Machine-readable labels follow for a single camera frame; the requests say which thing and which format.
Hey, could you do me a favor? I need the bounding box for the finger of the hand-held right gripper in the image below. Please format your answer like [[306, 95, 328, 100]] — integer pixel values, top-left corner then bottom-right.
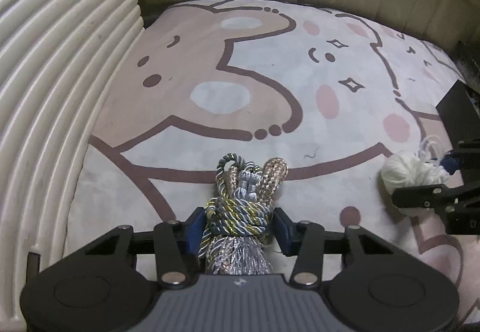
[[391, 184, 463, 209], [442, 140, 480, 172]]

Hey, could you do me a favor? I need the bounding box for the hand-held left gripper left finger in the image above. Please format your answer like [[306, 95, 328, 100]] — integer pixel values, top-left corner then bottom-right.
[[75, 206, 206, 286]]

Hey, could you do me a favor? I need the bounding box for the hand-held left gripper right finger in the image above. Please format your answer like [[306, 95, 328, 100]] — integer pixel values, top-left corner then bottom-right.
[[273, 207, 400, 286]]

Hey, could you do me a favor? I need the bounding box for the white yarn ball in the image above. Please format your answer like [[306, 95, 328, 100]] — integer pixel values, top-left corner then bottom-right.
[[380, 134, 449, 196]]

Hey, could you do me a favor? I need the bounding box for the knotted rope tassel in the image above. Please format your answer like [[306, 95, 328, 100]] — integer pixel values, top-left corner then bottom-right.
[[200, 153, 290, 277]]

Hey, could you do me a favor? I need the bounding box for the black cardboard box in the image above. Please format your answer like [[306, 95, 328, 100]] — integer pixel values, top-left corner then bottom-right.
[[434, 80, 480, 147]]

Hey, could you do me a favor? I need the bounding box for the black wrapped bottle case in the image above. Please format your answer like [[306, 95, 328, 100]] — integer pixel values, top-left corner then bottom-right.
[[456, 39, 480, 83]]

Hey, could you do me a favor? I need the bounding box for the printed cartoon blanket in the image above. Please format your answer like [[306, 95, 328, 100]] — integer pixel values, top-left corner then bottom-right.
[[65, 0, 480, 332]]

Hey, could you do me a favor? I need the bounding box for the white ribbed suitcase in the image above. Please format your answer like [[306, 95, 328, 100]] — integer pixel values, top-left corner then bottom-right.
[[0, 0, 146, 322]]

